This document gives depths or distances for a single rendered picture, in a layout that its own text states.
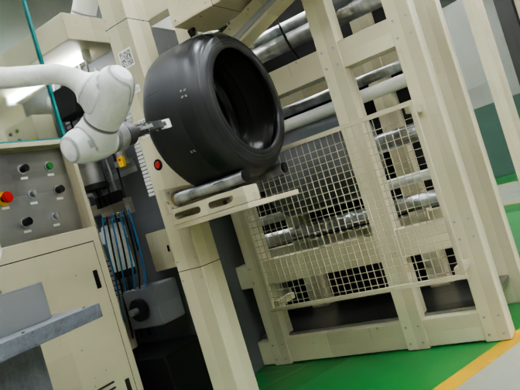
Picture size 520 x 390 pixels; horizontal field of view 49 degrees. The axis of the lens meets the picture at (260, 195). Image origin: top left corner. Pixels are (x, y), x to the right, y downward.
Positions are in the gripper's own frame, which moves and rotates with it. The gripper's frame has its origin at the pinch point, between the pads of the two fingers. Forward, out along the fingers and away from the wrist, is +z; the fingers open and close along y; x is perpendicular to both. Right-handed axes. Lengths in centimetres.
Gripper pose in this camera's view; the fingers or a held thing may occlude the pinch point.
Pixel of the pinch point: (162, 124)
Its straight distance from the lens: 191.3
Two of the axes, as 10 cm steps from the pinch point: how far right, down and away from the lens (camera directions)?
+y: -8.1, 2.4, 5.3
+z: 4.7, -2.7, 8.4
